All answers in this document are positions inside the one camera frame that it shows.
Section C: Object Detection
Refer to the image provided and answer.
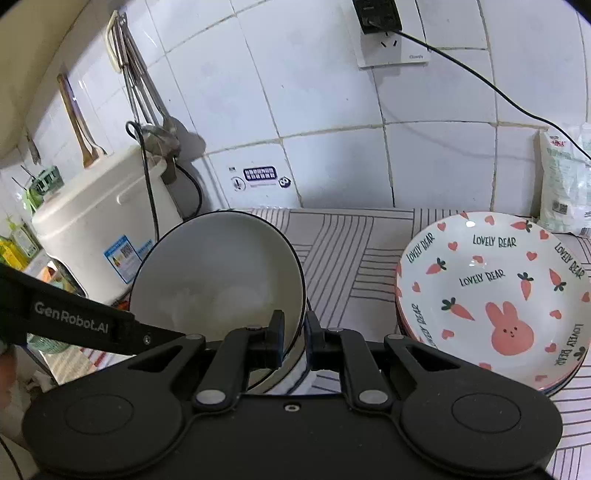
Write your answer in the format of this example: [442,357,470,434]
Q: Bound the large white bowl black rim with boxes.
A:
[128,210,308,395]

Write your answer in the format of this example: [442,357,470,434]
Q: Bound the white powder bag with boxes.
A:
[538,124,591,238]

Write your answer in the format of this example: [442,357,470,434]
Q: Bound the white rice cooker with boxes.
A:
[31,144,183,305]

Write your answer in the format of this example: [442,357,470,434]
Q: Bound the metal spatula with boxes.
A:
[115,18,186,139]

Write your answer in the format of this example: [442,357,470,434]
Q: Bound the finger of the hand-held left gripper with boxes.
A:
[131,316,188,356]

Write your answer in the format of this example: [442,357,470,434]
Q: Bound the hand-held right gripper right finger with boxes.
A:
[305,311,468,412]

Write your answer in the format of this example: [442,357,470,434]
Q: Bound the black power cable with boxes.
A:
[396,28,591,161]

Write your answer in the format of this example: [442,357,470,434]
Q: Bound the cream utensil hook rack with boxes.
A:
[106,10,127,72]

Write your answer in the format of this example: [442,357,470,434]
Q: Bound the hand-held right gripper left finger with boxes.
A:
[122,309,286,414]

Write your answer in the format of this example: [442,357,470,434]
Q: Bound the green yellow box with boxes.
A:
[0,219,41,271]

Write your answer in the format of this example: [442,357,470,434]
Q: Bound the white wall sticker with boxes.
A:
[228,165,293,192]

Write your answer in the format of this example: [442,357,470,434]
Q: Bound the wooden spatula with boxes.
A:
[56,73,108,169]

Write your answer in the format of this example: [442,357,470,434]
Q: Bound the black rice cooker cable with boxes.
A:
[124,120,205,245]

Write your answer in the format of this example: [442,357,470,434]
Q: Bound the pink rabbit carrot plate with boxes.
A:
[394,211,591,393]

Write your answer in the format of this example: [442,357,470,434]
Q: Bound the white wall socket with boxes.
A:
[355,0,430,70]

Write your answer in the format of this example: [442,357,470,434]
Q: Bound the hanging metal utensils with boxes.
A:
[117,21,181,160]

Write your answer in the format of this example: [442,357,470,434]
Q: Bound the striped table mat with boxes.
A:
[249,207,591,416]

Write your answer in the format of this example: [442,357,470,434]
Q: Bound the beige cabinet panel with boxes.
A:
[0,0,116,158]

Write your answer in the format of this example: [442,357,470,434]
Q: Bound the green plastic packet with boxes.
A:
[21,166,63,208]

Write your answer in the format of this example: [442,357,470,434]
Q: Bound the black plug adapter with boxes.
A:
[352,0,403,35]

